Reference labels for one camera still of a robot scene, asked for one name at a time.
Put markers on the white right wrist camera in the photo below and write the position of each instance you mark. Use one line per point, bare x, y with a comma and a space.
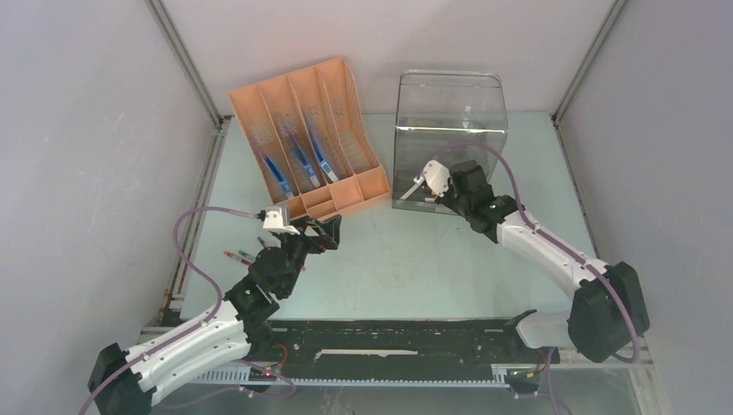
436, 177

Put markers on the blue folder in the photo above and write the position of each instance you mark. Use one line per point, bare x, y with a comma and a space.
319, 153
302, 158
278, 176

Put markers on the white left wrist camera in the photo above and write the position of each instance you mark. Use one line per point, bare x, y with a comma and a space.
276, 219

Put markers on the aluminium frame post right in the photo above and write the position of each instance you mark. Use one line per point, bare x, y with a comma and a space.
605, 30

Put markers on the orange plastic desk organizer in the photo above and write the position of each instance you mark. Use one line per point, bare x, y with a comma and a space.
325, 93

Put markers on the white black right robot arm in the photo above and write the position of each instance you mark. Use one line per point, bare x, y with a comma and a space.
608, 310

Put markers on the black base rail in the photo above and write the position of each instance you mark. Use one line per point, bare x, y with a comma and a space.
400, 352

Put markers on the grey transparent drawer unit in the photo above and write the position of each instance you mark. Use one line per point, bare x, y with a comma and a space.
449, 116

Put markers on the aluminium frame post left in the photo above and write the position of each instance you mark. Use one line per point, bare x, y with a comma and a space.
164, 21

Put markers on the red pen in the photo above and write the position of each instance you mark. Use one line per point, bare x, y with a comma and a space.
237, 258

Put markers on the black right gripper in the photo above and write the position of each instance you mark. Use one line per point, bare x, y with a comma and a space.
444, 199

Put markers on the white marker green cap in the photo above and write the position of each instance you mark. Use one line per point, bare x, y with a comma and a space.
415, 192

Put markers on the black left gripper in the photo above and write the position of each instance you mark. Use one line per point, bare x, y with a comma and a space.
316, 244

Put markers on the aluminium frame post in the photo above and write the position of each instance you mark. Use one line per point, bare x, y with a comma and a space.
164, 21
605, 30

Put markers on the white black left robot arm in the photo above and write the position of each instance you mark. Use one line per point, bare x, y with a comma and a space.
134, 380

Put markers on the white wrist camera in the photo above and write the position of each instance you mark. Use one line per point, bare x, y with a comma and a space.
276, 219
436, 177

